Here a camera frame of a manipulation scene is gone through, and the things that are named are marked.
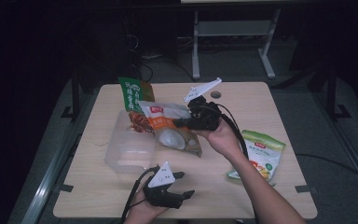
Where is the green and white packet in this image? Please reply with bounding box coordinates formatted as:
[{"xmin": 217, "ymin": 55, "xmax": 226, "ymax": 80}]
[{"xmin": 226, "ymin": 129, "xmax": 287, "ymax": 183}]

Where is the black metal stand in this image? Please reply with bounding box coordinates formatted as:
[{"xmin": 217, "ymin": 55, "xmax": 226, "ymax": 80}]
[
  {"xmin": 325, "ymin": 64, "xmax": 352, "ymax": 122},
  {"xmin": 60, "ymin": 68, "xmax": 82, "ymax": 122}
]

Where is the white metal table frame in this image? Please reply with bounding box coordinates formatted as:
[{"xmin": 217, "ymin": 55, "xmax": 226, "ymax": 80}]
[{"xmin": 191, "ymin": 7, "xmax": 282, "ymax": 80}]

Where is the left hand-held gripper cable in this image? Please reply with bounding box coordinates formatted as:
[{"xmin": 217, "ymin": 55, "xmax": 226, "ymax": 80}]
[{"xmin": 120, "ymin": 165, "xmax": 161, "ymax": 224}]

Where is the grey tape piece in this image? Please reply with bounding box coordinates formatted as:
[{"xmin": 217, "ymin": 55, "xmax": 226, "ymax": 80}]
[
  {"xmin": 294, "ymin": 184, "xmax": 319, "ymax": 194},
  {"xmin": 53, "ymin": 183, "xmax": 75, "ymax": 193}
]

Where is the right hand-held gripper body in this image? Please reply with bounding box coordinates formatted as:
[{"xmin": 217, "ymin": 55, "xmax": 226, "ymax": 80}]
[{"xmin": 183, "ymin": 77, "xmax": 224, "ymax": 132}]

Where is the orange and white packet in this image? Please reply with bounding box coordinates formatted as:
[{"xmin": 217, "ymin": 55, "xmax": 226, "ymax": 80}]
[{"xmin": 137, "ymin": 99, "xmax": 204, "ymax": 159}]

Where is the bundle of dark cables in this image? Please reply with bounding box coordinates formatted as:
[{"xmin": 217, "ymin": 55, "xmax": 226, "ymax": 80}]
[{"xmin": 127, "ymin": 30, "xmax": 198, "ymax": 84}]

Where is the clear plastic container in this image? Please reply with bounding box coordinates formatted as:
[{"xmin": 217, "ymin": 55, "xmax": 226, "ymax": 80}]
[{"xmin": 103, "ymin": 108, "xmax": 157, "ymax": 175}]

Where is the right hand-held gripper cable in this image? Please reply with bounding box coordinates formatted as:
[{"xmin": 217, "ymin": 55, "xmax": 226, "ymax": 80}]
[{"xmin": 215, "ymin": 103, "xmax": 251, "ymax": 161}]

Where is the person's right hand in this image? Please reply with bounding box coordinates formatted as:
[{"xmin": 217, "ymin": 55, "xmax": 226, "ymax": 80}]
[{"xmin": 195, "ymin": 119, "xmax": 247, "ymax": 162}]

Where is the hand-held gripper cable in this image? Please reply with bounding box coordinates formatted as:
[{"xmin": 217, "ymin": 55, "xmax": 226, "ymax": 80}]
[
  {"xmin": 120, "ymin": 165, "xmax": 161, "ymax": 224},
  {"xmin": 215, "ymin": 103, "xmax": 251, "ymax": 161}
]

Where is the aluminium rail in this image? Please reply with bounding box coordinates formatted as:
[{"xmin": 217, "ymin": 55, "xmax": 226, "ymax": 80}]
[
  {"xmin": 20, "ymin": 133, "xmax": 82, "ymax": 224},
  {"xmin": 310, "ymin": 89, "xmax": 358, "ymax": 201}
]

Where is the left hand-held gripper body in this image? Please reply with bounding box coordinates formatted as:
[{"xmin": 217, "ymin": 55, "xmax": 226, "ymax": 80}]
[{"xmin": 142, "ymin": 161, "xmax": 185, "ymax": 210}]

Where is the green and red seasoning packet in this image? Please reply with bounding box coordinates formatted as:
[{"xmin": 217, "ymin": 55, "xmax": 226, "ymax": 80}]
[{"xmin": 117, "ymin": 77, "xmax": 157, "ymax": 134}]

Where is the person's left hand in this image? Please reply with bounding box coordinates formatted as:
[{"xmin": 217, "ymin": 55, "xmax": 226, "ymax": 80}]
[{"xmin": 123, "ymin": 189, "xmax": 171, "ymax": 224}]

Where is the black floor cable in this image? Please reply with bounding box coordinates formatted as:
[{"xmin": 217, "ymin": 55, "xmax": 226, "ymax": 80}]
[{"xmin": 295, "ymin": 152, "xmax": 358, "ymax": 189}]

